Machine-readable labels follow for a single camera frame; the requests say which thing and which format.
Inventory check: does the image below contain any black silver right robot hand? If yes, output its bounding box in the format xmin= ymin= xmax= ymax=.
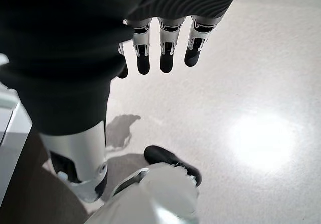
xmin=0 ymin=0 xmax=245 ymax=203

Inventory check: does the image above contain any white hospital bed frame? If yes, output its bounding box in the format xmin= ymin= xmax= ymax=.
xmin=0 ymin=53 xmax=33 ymax=160

